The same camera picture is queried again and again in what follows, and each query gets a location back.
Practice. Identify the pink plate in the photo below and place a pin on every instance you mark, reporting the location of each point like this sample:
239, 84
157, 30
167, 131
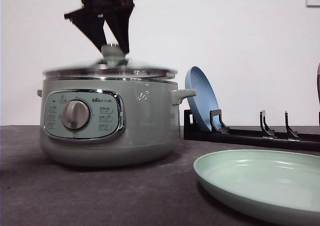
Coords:
318, 81

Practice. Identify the glass lid with green knob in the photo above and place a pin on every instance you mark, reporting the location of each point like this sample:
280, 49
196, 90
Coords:
112, 64

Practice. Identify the green electric steamer pot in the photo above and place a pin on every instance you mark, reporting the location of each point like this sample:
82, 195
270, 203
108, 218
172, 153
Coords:
111, 122

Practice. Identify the blue plate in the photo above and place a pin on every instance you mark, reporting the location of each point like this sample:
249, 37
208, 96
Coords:
205, 100

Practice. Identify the black dish rack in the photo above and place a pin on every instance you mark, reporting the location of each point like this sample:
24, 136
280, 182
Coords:
265, 137

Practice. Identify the green plate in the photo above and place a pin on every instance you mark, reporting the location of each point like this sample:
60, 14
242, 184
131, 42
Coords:
281, 185

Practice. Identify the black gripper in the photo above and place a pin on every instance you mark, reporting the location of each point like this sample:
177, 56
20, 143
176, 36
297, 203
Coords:
92, 23

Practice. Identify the grey table cloth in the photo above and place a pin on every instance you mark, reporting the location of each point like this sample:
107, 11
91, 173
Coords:
37, 190

